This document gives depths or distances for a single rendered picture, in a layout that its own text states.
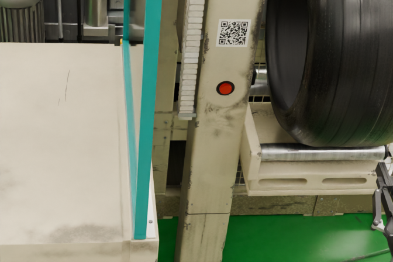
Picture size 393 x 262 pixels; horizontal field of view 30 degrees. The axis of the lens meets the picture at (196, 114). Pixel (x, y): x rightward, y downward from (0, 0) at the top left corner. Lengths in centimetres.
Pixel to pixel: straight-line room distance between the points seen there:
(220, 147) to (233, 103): 15
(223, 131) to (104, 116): 59
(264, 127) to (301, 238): 91
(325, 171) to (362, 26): 48
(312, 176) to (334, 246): 106
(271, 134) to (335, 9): 61
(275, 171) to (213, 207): 27
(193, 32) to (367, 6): 40
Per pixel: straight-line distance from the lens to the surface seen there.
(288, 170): 190
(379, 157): 196
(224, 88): 179
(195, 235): 215
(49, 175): 124
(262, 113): 216
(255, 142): 183
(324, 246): 294
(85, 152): 128
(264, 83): 208
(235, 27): 171
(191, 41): 172
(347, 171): 194
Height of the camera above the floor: 211
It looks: 38 degrees down
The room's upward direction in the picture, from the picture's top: 6 degrees clockwise
